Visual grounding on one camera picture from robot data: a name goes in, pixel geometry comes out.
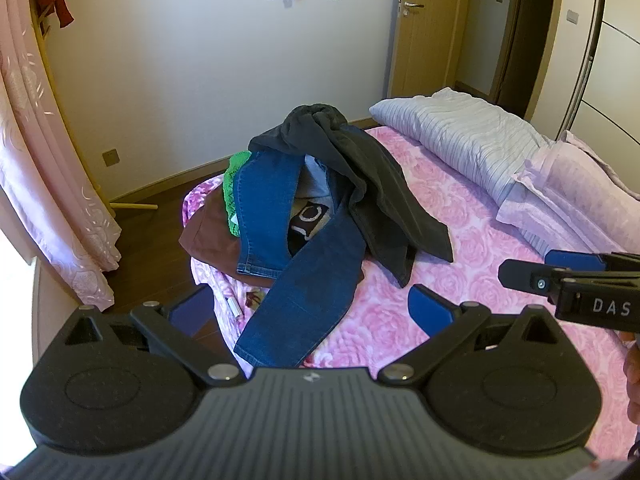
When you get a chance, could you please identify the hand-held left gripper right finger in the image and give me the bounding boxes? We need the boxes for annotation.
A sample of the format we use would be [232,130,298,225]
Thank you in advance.
[377,284,573,387]

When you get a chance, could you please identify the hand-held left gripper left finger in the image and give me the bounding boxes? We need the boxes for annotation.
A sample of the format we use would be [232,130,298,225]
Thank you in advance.
[47,284,247,388]

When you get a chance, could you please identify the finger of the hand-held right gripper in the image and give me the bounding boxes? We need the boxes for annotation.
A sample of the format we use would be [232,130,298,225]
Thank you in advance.
[498,258,640,295]
[544,249,640,275]

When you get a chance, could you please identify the dark grey pants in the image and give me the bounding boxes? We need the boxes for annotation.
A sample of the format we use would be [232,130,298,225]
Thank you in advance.
[248,103,454,288]

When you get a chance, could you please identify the lilac pillow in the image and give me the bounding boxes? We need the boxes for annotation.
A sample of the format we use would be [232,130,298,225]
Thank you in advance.
[515,130,640,241]
[496,180,640,257]

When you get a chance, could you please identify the brown garment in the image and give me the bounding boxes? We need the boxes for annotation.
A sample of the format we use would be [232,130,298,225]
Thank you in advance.
[179,191,366,292]

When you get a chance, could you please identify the pink floral blanket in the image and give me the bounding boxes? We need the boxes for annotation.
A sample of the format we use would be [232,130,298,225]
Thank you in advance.
[181,126,640,461]

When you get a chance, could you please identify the blue jeans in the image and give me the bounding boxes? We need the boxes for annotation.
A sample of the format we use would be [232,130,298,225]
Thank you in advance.
[234,150,368,368]

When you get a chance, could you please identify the green knitted garment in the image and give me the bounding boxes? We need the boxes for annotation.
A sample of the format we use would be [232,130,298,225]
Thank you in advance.
[222,150,253,237]

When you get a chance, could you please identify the grey striped quilt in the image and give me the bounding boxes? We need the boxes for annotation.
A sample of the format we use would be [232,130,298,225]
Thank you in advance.
[369,87,556,207]

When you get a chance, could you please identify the pink patterned curtain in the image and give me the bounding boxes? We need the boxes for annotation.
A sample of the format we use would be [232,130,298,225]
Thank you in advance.
[0,0,122,311]

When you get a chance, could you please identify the wooden door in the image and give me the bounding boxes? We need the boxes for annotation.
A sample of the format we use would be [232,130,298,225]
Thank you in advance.
[387,0,523,101]

